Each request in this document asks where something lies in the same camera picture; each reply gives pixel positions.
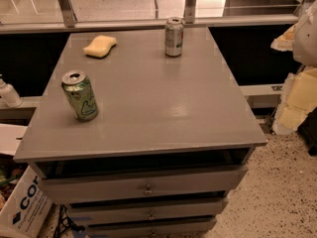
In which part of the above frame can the silver 7up can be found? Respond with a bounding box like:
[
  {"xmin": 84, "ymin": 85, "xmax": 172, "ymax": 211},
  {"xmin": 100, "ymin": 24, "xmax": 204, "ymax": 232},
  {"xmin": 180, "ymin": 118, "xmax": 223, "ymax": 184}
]
[{"xmin": 164, "ymin": 17, "xmax": 183, "ymax": 57}]

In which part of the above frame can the top grey drawer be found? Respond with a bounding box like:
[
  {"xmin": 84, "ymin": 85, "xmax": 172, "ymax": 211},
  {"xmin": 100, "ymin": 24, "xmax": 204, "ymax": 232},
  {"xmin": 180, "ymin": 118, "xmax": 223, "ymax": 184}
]
[{"xmin": 40, "ymin": 165, "xmax": 248, "ymax": 204}]

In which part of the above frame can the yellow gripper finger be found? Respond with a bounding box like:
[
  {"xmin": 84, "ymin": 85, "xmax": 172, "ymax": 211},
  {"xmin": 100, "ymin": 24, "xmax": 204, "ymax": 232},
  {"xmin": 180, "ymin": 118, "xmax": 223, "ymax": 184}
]
[
  {"xmin": 270, "ymin": 24, "xmax": 296, "ymax": 52},
  {"xmin": 272, "ymin": 66, "xmax": 317, "ymax": 135}
]

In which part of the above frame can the metal window frame rail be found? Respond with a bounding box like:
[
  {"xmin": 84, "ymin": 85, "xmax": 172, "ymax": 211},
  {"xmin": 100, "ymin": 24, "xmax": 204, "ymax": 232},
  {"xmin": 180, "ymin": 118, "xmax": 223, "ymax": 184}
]
[{"xmin": 0, "ymin": 0, "xmax": 315, "ymax": 33}]

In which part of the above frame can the bottom grey drawer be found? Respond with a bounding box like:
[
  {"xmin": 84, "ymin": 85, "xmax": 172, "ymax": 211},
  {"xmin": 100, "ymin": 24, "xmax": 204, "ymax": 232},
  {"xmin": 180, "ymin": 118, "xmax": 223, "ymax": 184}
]
[{"xmin": 86, "ymin": 217, "xmax": 216, "ymax": 238}]

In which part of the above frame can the yellow sponge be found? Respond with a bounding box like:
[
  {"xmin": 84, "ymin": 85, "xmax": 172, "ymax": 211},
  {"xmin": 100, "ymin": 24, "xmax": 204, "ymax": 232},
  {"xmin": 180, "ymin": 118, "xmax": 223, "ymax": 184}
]
[{"xmin": 83, "ymin": 35, "xmax": 117, "ymax": 59}]

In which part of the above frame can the middle grey drawer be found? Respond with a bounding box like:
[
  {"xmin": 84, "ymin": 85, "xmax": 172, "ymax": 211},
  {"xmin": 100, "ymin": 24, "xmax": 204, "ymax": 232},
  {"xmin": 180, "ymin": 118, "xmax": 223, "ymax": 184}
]
[{"xmin": 68, "ymin": 197, "xmax": 228, "ymax": 226}]

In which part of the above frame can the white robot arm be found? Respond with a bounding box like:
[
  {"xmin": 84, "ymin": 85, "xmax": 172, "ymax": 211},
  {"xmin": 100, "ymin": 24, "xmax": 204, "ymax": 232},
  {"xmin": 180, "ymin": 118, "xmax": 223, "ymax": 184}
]
[{"xmin": 270, "ymin": 1, "xmax": 317, "ymax": 135}]

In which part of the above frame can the grey drawer cabinet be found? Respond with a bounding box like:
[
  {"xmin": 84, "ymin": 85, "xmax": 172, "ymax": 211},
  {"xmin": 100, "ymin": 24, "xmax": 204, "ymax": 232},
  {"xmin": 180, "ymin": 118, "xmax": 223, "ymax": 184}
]
[{"xmin": 15, "ymin": 28, "xmax": 265, "ymax": 229}]

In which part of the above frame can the black cable bundle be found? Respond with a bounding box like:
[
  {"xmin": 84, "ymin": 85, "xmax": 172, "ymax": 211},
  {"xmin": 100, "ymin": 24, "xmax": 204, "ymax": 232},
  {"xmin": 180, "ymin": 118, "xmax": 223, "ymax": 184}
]
[{"xmin": 53, "ymin": 204, "xmax": 86, "ymax": 238}]

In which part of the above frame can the white cardboard box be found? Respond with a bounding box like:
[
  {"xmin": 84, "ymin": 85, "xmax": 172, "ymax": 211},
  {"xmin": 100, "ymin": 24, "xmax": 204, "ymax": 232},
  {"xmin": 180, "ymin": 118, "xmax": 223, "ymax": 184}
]
[{"xmin": 0, "ymin": 124, "xmax": 53, "ymax": 238}]

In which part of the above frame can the grey drawer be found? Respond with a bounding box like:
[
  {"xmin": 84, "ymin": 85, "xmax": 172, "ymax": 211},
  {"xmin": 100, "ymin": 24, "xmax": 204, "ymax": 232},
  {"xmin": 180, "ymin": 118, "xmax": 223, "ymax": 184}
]
[
  {"xmin": 40, "ymin": 165, "xmax": 248, "ymax": 204},
  {"xmin": 86, "ymin": 217, "xmax": 216, "ymax": 238},
  {"xmin": 68, "ymin": 197, "xmax": 228, "ymax": 226}
]

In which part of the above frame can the white plastic bottle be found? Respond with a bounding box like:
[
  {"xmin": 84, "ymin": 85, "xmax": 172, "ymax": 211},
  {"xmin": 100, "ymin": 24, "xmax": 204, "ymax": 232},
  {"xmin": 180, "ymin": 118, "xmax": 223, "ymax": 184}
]
[{"xmin": 0, "ymin": 75, "xmax": 23, "ymax": 107}]

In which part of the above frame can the green soda can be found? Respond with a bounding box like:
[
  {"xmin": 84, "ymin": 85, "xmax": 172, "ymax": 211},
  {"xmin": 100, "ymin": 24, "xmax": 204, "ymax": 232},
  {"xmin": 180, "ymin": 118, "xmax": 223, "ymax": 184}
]
[{"xmin": 61, "ymin": 70, "xmax": 98, "ymax": 121}]

